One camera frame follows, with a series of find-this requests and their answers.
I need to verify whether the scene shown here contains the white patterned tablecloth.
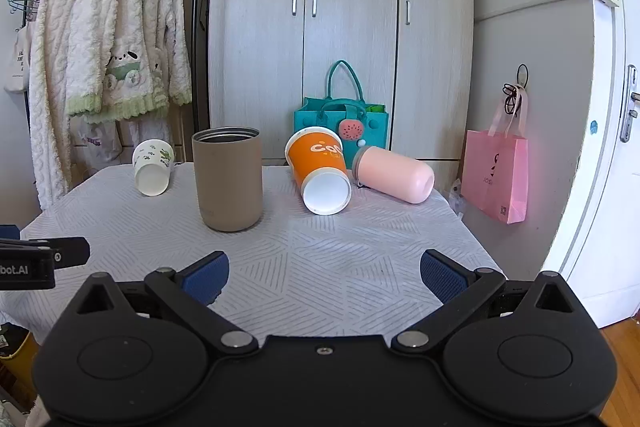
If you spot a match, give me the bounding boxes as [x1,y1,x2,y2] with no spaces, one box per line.
[0,163,507,344]

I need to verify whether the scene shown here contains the teal felt tote bag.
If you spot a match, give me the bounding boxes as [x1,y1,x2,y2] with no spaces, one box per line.
[293,60,391,166]

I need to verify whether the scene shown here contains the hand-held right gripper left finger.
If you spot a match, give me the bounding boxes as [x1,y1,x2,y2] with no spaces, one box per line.
[74,250,260,353]

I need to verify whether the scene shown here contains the white green-print paper cup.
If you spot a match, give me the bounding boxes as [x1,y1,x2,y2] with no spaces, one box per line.
[132,139,175,197]

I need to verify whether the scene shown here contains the watermelon bag charm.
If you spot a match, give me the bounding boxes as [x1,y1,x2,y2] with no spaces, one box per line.
[338,119,362,142]

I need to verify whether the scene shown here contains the yellow bin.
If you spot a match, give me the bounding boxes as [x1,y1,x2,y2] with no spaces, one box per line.
[0,323,42,410]

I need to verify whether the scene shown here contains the silver door handle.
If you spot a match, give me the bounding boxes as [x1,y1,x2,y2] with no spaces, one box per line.
[619,64,640,144]

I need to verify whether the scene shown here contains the white door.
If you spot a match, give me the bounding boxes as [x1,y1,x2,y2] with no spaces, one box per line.
[542,0,640,329]

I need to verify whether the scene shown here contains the orange paper cup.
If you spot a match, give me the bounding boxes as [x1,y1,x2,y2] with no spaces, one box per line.
[284,126,353,216]

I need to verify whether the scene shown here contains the white green-trim fleece jacket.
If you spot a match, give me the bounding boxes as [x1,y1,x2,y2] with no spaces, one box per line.
[66,0,194,123]

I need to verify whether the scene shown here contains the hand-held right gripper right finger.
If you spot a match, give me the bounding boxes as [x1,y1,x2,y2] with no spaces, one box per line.
[390,249,579,354]

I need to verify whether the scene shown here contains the white printed pants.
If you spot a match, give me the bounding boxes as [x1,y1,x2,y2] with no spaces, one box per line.
[70,113,171,175]

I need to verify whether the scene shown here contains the white fleece robe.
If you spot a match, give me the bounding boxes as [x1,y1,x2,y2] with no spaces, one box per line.
[27,0,87,210]

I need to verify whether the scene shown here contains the black hair ties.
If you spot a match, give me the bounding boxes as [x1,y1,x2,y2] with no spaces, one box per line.
[502,64,530,116]

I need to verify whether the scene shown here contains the grey wooden wardrobe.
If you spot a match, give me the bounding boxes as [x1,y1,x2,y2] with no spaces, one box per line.
[207,0,475,166]

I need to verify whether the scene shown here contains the tan metal tumbler cup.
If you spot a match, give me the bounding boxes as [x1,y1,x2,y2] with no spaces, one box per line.
[192,126,264,233]

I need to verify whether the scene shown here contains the pink plastic cup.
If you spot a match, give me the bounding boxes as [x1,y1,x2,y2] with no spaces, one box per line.
[351,145,436,204]

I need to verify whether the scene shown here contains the white printed tote bag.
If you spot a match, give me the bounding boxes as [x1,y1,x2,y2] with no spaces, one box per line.
[3,26,32,94]

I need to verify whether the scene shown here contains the clear plastic bag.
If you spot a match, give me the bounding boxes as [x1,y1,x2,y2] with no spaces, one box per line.
[449,178,467,214]

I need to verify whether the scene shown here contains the pink paper shopping bag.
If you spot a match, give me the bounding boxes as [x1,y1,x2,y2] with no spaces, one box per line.
[459,83,530,226]

